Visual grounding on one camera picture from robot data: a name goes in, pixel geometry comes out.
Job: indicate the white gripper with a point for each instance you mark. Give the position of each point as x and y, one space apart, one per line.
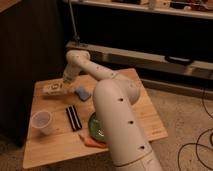
69 75

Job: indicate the clear plastic bottle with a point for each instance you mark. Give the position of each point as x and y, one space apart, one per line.
55 89

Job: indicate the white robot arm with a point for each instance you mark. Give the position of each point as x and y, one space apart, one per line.
113 97

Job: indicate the green ceramic bowl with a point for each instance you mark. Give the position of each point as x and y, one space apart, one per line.
94 129

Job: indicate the blue sponge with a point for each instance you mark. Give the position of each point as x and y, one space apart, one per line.
82 93

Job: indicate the black striped rectangular object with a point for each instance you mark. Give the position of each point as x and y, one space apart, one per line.
73 118

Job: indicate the wooden table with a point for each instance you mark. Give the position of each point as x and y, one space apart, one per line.
64 144

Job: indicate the translucent plastic cup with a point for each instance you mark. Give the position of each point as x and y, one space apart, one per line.
42 121

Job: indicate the metal pole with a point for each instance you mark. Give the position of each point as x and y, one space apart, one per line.
76 36

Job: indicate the orange carrot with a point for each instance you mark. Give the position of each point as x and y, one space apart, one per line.
92 143

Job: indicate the wooden shelf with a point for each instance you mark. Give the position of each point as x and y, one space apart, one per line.
150 7

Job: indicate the black handle clamp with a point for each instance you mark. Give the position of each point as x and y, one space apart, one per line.
179 61

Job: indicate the metal rail beam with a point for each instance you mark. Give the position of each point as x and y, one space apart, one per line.
155 62

